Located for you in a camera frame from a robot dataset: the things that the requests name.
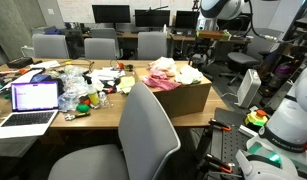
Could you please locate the grey conference chair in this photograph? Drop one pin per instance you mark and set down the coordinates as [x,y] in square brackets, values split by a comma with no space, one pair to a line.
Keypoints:
[49,46]
[152,45]
[104,32]
[100,48]

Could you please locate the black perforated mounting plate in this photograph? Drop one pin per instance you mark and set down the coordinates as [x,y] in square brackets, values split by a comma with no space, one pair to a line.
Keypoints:
[229,140]

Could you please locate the white paper sheets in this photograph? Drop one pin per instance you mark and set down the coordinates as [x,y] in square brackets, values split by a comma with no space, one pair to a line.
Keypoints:
[106,73]

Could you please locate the silver laptop purple screen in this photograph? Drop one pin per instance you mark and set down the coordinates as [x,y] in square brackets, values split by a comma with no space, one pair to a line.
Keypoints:
[33,110]

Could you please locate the peach cloth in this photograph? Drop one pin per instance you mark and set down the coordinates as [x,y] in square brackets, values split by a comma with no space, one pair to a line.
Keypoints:
[163,64]

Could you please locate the clear glass jar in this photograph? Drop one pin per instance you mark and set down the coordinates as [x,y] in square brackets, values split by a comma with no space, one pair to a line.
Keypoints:
[104,100]

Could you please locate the yellow black utility knife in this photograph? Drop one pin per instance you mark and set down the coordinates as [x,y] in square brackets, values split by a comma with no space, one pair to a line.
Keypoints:
[76,116]

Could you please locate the pink cloth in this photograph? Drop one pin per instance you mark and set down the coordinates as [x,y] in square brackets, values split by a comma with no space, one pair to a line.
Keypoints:
[159,82]

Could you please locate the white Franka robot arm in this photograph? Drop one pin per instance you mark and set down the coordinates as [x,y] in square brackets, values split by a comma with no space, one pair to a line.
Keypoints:
[289,123]

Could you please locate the black computer monitor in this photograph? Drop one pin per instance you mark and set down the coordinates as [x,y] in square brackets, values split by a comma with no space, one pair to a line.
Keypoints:
[152,18]
[111,13]
[186,19]

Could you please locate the green ball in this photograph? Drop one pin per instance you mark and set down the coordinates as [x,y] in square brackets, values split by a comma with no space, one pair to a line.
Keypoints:
[82,108]

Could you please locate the grey swivel office chair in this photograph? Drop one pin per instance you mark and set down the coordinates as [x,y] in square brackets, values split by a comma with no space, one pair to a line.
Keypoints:
[241,60]

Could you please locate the orange green wrist camera box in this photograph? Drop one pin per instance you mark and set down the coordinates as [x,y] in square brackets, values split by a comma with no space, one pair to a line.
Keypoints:
[213,35]

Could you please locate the orange ball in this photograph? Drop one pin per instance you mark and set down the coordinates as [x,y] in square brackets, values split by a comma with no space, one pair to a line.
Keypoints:
[121,65]

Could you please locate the brown cardboard box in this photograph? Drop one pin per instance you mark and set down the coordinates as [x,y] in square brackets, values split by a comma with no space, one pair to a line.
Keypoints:
[183,98]

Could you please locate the pale yellow cloth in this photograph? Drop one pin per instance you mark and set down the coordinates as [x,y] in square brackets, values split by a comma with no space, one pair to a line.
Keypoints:
[126,83]

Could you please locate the white space heater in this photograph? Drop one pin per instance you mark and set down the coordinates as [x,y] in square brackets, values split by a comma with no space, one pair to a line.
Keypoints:
[249,88]

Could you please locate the clear plastic bags pile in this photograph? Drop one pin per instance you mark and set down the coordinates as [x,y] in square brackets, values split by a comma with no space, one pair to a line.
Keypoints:
[71,90]

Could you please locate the orange black clamp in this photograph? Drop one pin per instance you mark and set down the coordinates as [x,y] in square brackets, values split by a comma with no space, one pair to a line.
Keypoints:
[219,163]
[221,125]

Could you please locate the blue cloth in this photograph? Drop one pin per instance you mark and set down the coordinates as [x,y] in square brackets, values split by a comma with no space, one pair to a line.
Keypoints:
[41,78]

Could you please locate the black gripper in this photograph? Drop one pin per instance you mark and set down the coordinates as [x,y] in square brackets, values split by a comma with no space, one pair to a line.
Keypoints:
[203,46]

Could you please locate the grey office chair black-ribbed back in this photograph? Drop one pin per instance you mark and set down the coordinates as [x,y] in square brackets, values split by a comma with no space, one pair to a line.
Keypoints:
[146,133]

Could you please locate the yellow spray bottle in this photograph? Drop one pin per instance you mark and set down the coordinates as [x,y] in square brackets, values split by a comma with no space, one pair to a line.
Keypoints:
[92,95]

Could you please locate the yellow red emergency stop button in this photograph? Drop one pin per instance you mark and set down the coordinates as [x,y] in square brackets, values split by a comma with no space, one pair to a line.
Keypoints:
[256,118]

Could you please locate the white paper sheet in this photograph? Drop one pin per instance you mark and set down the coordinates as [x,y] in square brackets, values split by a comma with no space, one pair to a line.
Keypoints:
[44,64]

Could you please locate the black flat case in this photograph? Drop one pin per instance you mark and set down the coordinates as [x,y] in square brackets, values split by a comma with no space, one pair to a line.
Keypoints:
[19,62]

